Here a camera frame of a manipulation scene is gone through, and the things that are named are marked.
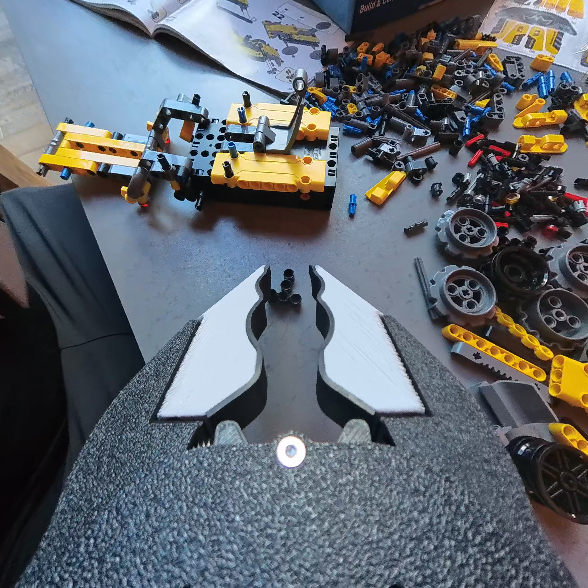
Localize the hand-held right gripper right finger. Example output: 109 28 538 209
308 265 428 432

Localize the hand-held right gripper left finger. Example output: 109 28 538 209
156 265 272 431

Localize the black triple connector piece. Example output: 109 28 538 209
268 268 303 307

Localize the yellow black toy vehicle model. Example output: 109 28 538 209
38 68 341 213

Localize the grey work desk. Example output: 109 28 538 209
2 0 588 552

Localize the dark grey toy axle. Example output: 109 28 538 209
413 256 443 321

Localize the group of grey toy wheels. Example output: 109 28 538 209
428 207 588 353

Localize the heap of yellow toy beams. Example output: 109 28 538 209
440 307 588 456

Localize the grey angled toy piece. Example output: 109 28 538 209
477 379 560 443

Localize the person's dark clothed body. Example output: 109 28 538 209
0 183 146 588

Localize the black toy wheel rim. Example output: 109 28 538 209
505 433 588 525
488 245 553 300

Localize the pile of black red pins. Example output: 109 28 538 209
427 132 588 240

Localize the pile of mixed small pieces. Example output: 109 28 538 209
279 17 588 185

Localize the building instruction booklet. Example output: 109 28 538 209
79 0 355 96

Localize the blue cardboard box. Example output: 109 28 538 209
316 0 498 36

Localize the yellow black sticker sheet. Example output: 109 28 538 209
477 0 588 73

